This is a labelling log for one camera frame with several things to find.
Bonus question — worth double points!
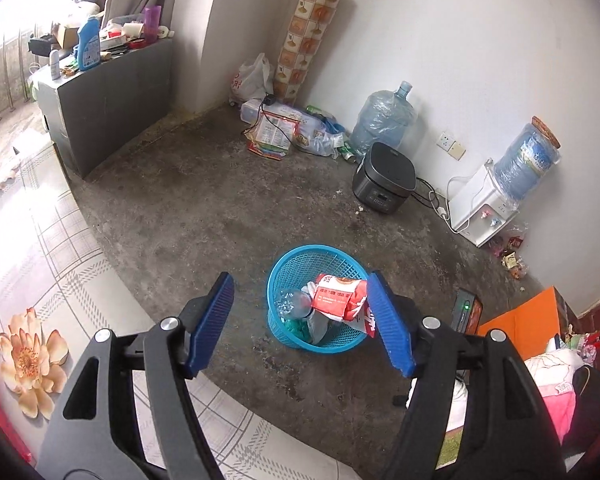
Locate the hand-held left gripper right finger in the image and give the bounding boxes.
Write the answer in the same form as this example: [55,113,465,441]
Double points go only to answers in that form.
[366,269,568,480]

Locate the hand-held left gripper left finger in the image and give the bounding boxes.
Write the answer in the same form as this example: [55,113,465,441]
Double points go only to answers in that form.
[36,271,236,480]

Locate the red and white snack bag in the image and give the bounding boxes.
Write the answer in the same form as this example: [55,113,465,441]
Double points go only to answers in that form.
[309,273,379,339]

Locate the plastic bottle with blue label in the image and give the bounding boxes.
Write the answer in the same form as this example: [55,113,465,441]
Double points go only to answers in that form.
[274,286,315,322]

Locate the green plastic bag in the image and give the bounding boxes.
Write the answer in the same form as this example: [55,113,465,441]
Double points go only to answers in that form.
[284,319,312,343]

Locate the blue plastic waste basket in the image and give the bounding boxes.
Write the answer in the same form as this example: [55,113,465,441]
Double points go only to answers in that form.
[266,244,377,352]

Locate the orange box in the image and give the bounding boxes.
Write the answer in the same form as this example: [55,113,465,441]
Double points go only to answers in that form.
[476,287,577,357]

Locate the snack packets on floor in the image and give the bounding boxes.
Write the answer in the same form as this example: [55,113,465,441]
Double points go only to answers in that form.
[489,226,529,282]

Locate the white water dispenser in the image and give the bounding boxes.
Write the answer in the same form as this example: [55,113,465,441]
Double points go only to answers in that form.
[449,159,522,249]

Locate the dark grey rice cooker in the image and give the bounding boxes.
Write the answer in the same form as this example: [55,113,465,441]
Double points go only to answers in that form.
[351,141,418,217]

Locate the black backpack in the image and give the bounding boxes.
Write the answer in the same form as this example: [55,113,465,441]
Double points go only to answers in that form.
[562,364,600,458]

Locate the blue water jug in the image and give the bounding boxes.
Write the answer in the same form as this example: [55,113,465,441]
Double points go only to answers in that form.
[494,116,563,202]

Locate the empty clear water jug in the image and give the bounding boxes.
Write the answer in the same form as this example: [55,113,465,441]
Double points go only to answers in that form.
[349,80,419,157]

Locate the pile of colourful packets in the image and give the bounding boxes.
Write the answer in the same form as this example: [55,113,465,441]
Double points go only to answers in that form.
[240,99,356,162]

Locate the grey cabinet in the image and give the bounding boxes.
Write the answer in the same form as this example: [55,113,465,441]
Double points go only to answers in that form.
[32,37,175,179]

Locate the white plastic bag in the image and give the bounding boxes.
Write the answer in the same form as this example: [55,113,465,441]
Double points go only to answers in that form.
[229,52,274,107]

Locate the patterned wallpaper roll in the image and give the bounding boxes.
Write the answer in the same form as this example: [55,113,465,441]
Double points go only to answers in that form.
[273,0,344,104]

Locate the blue detergent bottle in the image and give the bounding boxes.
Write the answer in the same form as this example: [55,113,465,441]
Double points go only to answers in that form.
[76,16,103,72]

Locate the purple plastic cup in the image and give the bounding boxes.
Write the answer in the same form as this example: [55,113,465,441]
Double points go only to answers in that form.
[143,5,163,45]

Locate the cardboard box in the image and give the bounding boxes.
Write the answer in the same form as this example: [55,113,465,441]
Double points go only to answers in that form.
[54,22,82,49]

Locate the metal balcony railing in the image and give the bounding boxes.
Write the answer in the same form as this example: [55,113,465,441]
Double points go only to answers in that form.
[0,20,36,136]

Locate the black box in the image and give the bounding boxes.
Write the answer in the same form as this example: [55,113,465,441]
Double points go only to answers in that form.
[27,34,54,57]

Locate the wall socket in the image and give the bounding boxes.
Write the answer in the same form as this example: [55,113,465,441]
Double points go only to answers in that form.
[435,131,467,162]

